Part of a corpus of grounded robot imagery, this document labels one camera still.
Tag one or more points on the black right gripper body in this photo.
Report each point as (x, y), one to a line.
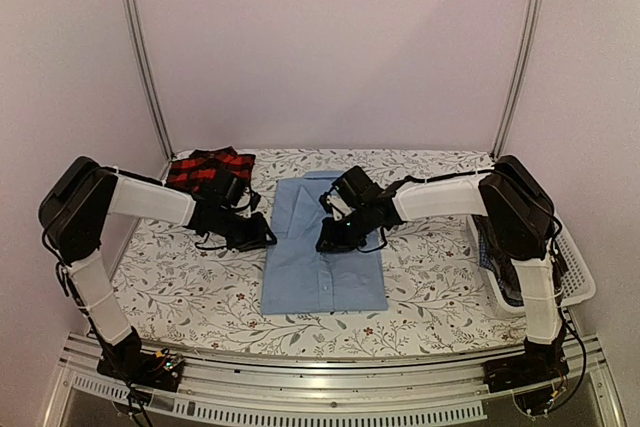
(347, 237)

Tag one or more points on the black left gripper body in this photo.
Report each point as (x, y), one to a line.
(231, 229)

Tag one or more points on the light blue long sleeve shirt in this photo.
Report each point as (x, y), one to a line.
(297, 278)

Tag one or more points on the red black plaid shirt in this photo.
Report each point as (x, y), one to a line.
(203, 166)

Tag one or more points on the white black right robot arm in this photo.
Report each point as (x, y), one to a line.
(520, 218)

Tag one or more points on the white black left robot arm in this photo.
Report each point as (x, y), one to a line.
(73, 215)

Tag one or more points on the floral patterned table cloth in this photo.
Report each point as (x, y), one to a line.
(439, 298)

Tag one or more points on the black striped shirt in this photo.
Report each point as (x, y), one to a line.
(500, 262)

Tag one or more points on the white plastic laundry basket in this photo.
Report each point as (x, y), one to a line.
(576, 282)

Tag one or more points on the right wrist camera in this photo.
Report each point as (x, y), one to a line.
(335, 205)

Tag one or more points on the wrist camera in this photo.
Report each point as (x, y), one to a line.
(252, 203)
(335, 205)

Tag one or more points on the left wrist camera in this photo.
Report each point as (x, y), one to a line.
(252, 203)

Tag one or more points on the left aluminium frame post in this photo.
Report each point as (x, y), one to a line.
(141, 55)

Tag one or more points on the aluminium frame post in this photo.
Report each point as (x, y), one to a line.
(531, 18)
(141, 55)

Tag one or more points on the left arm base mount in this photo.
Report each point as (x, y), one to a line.
(161, 370)

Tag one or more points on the aluminium front rail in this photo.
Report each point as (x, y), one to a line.
(233, 389)

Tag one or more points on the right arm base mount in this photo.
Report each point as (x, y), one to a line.
(538, 363)

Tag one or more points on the right aluminium frame post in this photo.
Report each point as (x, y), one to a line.
(531, 18)

